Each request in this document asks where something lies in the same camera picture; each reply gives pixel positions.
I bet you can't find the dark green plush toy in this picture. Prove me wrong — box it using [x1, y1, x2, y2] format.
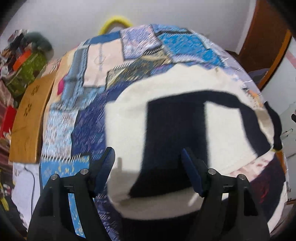
[21, 32, 54, 59]

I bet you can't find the red box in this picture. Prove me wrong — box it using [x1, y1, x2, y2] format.
[1, 105, 16, 138]

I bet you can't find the yellow curved tube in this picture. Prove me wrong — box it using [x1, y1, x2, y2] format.
[97, 15, 133, 36]

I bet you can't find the black cable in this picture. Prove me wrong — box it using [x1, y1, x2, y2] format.
[23, 167, 36, 216]

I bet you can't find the cream and black sweater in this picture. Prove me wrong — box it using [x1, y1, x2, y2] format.
[104, 64, 281, 220]

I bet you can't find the white papers pile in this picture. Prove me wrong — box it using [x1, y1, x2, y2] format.
[11, 163, 40, 230]

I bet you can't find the orange plastic lid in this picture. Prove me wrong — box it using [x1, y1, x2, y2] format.
[13, 50, 32, 71]

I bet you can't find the green fabric bag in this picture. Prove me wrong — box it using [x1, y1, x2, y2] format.
[6, 51, 47, 98]

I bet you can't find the blue patchwork bedspread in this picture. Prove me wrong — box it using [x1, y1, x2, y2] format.
[40, 24, 287, 240]

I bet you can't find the wooden lap board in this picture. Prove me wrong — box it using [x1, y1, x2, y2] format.
[9, 71, 56, 164]

